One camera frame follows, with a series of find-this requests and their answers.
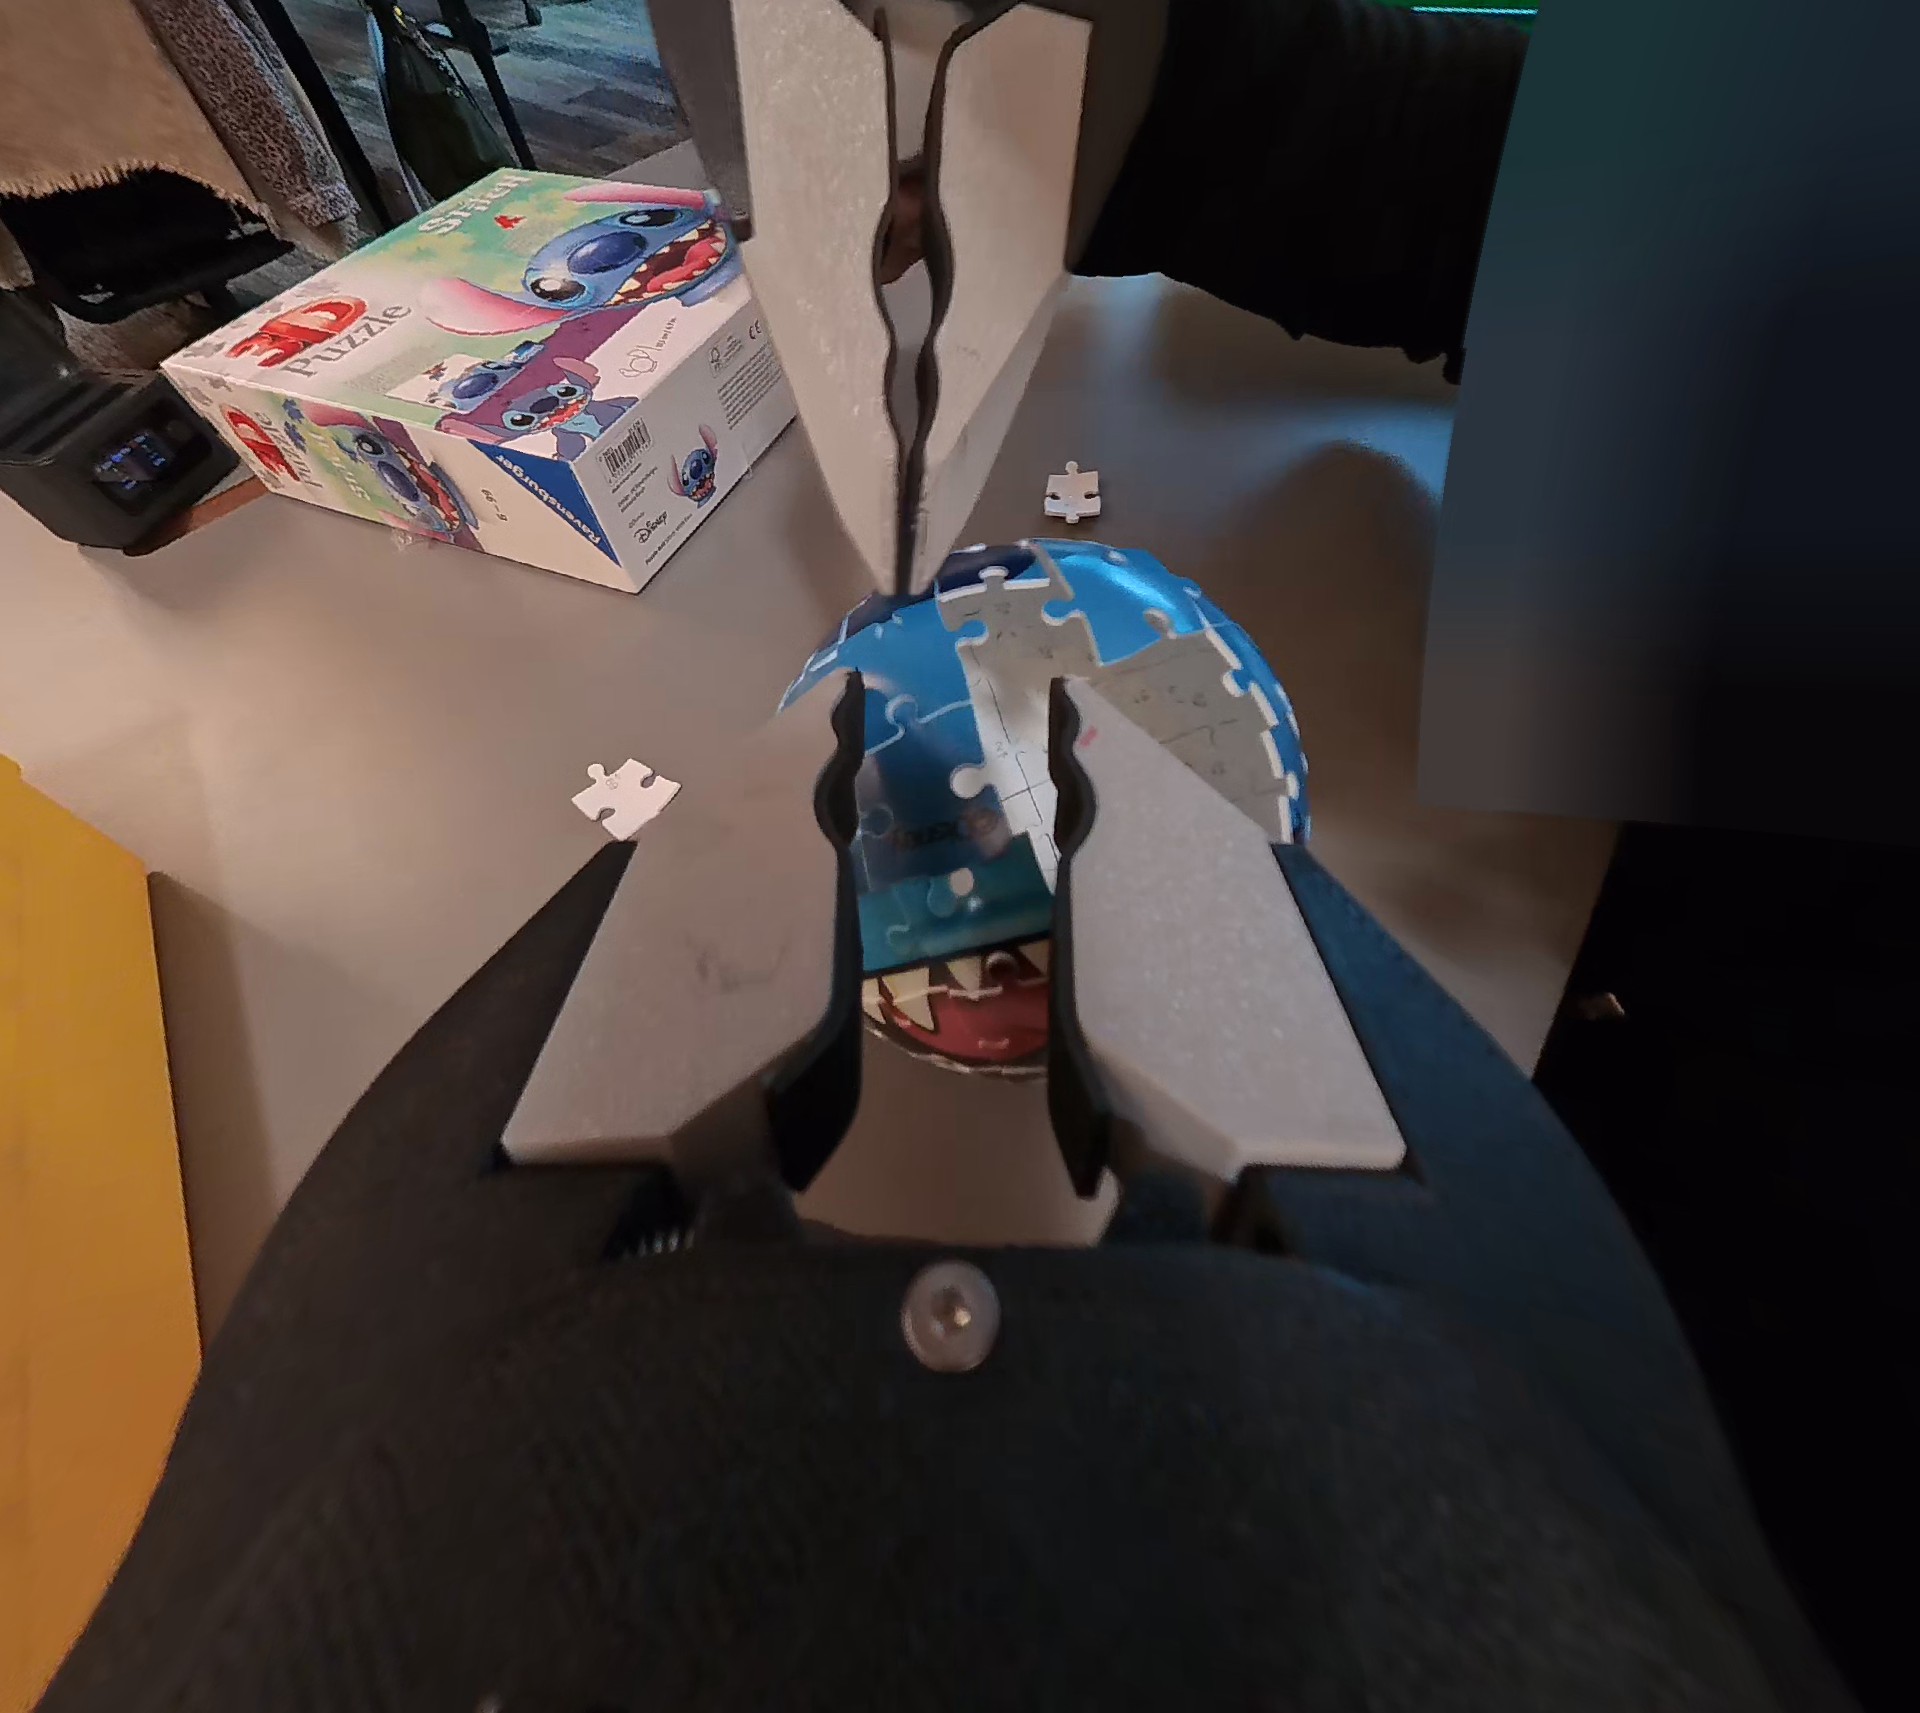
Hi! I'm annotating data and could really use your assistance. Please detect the person's right forearm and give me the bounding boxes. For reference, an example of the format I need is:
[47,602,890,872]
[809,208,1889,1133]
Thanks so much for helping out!
[1072,0,1532,383]

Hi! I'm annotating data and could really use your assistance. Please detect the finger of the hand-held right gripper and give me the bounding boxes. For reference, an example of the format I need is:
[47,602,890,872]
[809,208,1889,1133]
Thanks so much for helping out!
[729,0,920,597]
[906,0,1091,597]

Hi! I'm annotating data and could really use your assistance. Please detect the yellow plastic bin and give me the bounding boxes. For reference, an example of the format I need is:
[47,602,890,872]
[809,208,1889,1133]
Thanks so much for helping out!
[0,752,204,1713]

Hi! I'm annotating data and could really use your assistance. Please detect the beige patterned cloth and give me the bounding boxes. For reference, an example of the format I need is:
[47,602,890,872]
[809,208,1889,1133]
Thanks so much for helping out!
[0,0,370,252]

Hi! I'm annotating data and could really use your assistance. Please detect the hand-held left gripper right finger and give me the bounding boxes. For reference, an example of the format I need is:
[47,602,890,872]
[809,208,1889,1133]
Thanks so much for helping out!
[1045,674,1410,1198]

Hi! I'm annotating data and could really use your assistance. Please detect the dark green bag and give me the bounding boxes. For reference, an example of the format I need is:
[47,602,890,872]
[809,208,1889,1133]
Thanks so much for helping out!
[360,0,520,222]

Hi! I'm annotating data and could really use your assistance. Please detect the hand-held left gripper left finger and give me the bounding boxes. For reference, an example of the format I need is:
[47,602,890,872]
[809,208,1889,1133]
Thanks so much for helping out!
[501,674,870,1193]

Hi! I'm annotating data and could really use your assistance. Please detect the black device with display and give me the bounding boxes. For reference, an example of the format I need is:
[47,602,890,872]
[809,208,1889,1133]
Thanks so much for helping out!
[0,289,249,555]

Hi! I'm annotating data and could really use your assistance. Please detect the cartoon printed puzzle box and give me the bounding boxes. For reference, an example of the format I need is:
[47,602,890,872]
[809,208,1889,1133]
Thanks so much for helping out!
[160,169,800,595]

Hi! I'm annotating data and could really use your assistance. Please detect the blue puzzle ball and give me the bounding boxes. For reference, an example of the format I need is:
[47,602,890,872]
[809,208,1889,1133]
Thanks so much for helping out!
[775,538,1312,1082]

